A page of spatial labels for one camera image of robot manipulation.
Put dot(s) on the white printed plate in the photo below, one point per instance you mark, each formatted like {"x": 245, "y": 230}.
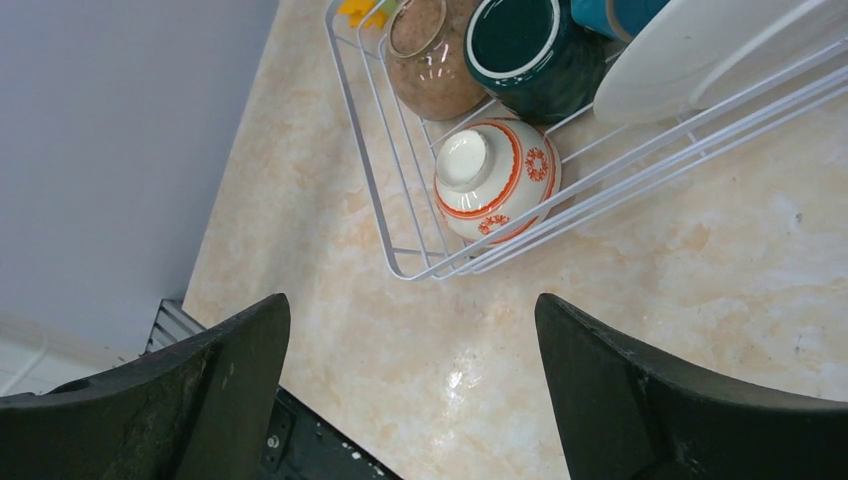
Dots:
{"x": 695, "y": 54}

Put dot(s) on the striped toy block stack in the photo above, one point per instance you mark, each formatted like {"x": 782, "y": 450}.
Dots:
{"x": 367, "y": 13}

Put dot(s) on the dark green mug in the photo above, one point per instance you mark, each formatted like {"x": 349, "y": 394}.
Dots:
{"x": 533, "y": 58}

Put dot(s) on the blue polka dot plate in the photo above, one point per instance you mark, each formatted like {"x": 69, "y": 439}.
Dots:
{"x": 619, "y": 20}

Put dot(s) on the orange patterned bowl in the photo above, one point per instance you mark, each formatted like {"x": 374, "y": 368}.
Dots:
{"x": 493, "y": 172}

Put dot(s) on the brown speckled bowl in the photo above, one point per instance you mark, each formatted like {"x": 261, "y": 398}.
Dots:
{"x": 425, "y": 58}

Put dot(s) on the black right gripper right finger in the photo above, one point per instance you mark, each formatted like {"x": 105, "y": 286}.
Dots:
{"x": 625, "y": 409}

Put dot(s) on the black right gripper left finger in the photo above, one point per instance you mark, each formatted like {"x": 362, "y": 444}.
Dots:
{"x": 198, "y": 409}

